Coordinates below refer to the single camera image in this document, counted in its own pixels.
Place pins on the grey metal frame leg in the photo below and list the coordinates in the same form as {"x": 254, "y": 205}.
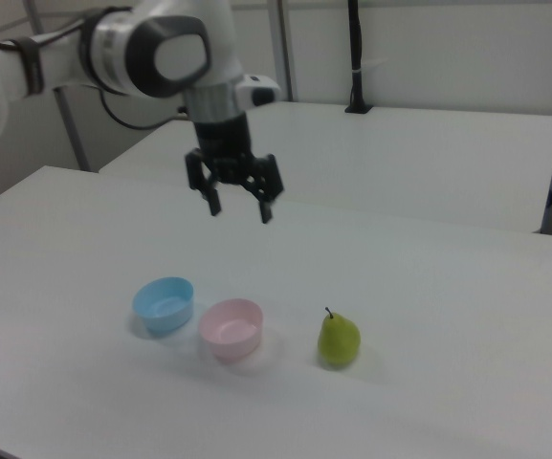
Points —
{"x": 72, "y": 134}

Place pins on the green pear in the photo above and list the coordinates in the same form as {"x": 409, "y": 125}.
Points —
{"x": 337, "y": 342}

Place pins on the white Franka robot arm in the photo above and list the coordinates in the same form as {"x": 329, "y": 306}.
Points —
{"x": 113, "y": 43}

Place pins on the black camera pole with base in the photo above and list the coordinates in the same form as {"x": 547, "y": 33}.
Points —
{"x": 357, "y": 57}

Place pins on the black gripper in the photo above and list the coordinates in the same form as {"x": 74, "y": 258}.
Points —
{"x": 223, "y": 143}

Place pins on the grey partition frame post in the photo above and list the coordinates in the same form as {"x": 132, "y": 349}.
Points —
{"x": 282, "y": 48}

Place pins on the blue plastic bowl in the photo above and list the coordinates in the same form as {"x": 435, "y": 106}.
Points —
{"x": 163, "y": 306}

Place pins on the white side table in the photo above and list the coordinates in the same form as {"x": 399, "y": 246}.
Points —
{"x": 376, "y": 158}

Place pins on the pink plastic bowl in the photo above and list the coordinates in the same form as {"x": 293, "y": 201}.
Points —
{"x": 231, "y": 334}

